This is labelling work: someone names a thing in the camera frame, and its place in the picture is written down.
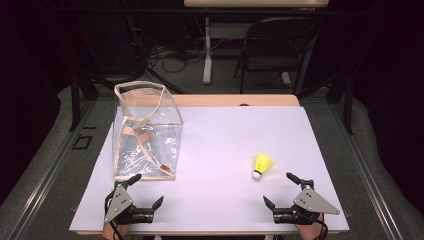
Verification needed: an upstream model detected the black upright stand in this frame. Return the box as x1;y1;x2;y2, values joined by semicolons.
68;71;83;132

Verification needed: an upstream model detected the black horizontal frame bar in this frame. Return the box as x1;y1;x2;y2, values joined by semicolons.
46;7;371;18

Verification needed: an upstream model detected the black folding chair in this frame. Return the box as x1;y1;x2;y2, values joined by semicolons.
233;16;319;97

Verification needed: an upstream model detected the transparent bag with beige trim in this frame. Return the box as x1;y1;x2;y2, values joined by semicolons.
112;80;185;181

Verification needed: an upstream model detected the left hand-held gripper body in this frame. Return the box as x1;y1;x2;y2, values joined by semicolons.
103;181;138;225

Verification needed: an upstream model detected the clear plastic sheet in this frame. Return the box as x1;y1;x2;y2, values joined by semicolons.
69;105;350;234

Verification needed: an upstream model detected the bundle of floor cables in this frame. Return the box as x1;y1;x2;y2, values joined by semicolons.
126;13;209;76

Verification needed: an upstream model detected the person's right hand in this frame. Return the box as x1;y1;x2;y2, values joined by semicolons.
283;213;328;240

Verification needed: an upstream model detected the yellow shuttlecock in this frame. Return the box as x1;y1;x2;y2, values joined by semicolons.
251;152;275;181

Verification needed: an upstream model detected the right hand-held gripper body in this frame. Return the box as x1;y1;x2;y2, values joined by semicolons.
289;180;341;225

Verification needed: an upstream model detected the metal floor rail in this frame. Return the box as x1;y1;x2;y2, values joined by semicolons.
8;99;99;240
328;99;406;240

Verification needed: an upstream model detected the person's left hand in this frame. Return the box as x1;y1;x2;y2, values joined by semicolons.
99;214;148;240

